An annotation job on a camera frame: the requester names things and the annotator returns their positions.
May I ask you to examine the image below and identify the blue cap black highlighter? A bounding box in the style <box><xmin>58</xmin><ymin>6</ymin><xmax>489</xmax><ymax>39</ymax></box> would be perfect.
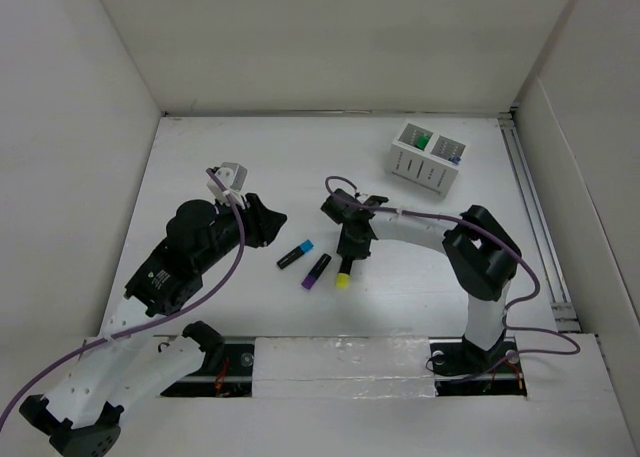
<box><xmin>276</xmin><ymin>239</ymin><xmax>314</xmax><ymax>270</ymax></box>

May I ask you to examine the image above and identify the white slotted pen holder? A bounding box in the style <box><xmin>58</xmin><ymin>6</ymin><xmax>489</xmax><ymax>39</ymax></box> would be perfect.
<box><xmin>385</xmin><ymin>121</ymin><xmax>468</xmax><ymax>197</ymax></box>

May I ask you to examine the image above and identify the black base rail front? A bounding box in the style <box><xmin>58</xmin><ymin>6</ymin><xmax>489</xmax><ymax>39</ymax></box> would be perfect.
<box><xmin>162</xmin><ymin>337</ymin><xmax>527</xmax><ymax>398</ymax></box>

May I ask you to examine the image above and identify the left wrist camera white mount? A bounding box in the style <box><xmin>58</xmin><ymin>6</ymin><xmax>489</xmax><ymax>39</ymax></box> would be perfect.
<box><xmin>206</xmin><ymin>162</ymin><xmax>248</xmax><ymax>207</ymax></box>

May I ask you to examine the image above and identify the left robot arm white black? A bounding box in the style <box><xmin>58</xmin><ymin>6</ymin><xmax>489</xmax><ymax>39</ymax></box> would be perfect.
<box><xmin>19</xmin><ymin>193</ymin><xmax>287</xmax><ymax>456</ymax></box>

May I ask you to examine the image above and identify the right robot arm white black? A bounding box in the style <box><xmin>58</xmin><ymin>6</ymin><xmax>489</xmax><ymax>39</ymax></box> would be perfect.
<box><xmin>321</xmin><ymin>189</ymin><xmax>521</xmax><ymax>377</ymax></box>

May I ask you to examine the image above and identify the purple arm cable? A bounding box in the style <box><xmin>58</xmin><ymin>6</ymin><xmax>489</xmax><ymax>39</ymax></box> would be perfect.
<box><xmin>0</xmin><ymin>167</ymin><xmax>247</xmax><ymax>418</ymax></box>
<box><xmin>324</xmin><ymin>176</ymin><xmax>582</xmax><ymax>383</ymax></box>

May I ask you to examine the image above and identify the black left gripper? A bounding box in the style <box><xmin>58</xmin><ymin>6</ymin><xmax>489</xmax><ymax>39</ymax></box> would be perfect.
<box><xmin>195</xmin><ymin>189</ymin><xmax>286</xmax><ymax>273</ymax></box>

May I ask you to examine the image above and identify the green cap black highlighter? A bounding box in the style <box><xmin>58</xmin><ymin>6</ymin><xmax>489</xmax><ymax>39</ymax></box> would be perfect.
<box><xmin>415</xmin><ymin>134</ymin><xmax>431</xmax><ymax>151</ymax></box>

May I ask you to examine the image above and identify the purple cap black highlighter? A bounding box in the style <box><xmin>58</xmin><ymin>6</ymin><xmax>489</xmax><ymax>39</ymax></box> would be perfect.
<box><xmin>301</xmin><ymin>253</ymin><xmax>332</xmax><ymax>290</ymax></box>

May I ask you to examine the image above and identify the aluminium rail right side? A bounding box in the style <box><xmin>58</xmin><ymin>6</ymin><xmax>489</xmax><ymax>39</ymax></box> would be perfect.
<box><xmin>498</xmin><ymin>113</ymin><xmax>582</xmax><ymax>334</ymax></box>

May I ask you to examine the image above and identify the yellow cap black highlighter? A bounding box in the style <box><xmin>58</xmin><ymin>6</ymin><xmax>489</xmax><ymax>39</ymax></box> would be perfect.
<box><xmin>335</xmin><ymin>257</ymin><xmax>353</xmax><ymax>289</ymax></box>

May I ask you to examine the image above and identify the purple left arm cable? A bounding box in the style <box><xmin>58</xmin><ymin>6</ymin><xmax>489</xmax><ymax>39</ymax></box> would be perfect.
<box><xmin>0</xmin><ymin>167</ymin><xmax>247</xmax><ymax>418</ymax></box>

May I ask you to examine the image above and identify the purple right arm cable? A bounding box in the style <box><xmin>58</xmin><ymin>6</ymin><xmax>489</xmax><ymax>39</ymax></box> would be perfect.
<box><xmin>324</xmin><ymin>176</ymin><xmax>582</xmax><ymax>383</ymax></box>

